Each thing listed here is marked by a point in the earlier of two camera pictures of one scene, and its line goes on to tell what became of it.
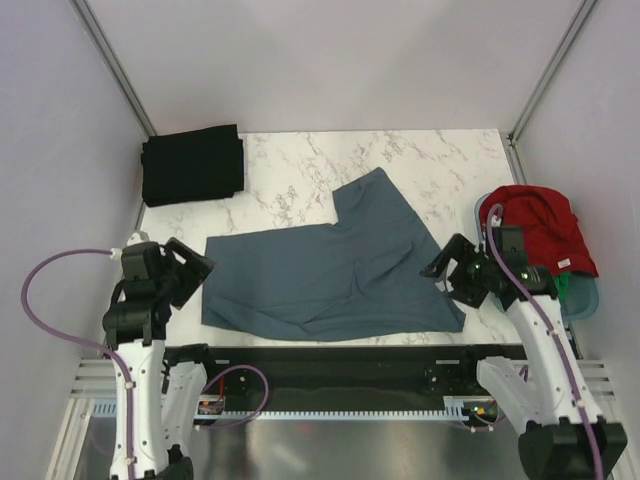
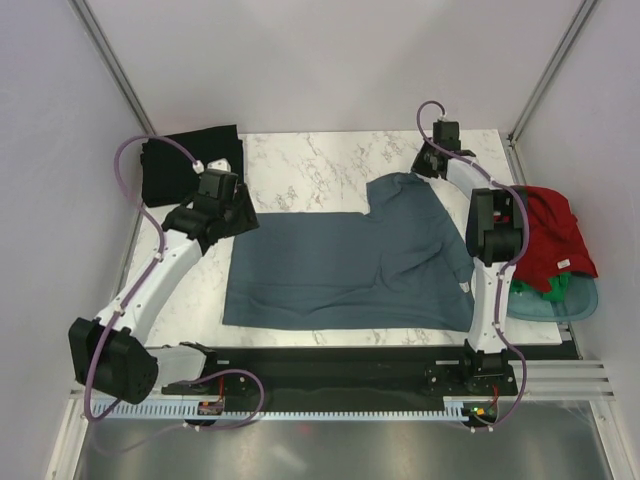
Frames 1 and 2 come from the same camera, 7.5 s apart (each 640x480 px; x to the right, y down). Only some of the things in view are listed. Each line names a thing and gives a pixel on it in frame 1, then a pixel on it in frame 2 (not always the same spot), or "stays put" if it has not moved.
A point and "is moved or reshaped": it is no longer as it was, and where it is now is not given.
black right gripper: (461, 250) -> (418, 165)
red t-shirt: (549, 220) stays put
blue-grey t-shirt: (375, 273) is moved or reshaped
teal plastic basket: (580, 300) stays put
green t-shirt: (561, 283) stays put
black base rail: (343, 379) stays put
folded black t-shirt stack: (192, 165) stays put
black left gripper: (195, 270) -> (247, 217)
